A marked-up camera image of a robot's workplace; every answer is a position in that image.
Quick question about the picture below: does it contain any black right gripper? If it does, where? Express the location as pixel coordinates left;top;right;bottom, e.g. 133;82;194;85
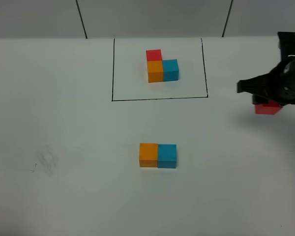
251;56;295;107

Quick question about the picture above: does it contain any blue template block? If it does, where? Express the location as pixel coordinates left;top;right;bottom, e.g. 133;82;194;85
162;59;179;82

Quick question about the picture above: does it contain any orange template block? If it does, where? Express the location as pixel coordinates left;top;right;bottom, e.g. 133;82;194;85
147;60;164;83

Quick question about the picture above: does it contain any red template block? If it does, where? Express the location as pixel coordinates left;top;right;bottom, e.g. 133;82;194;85
146;49;162;61

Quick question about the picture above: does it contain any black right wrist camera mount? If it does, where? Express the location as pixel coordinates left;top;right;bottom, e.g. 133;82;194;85
237;31;295;95

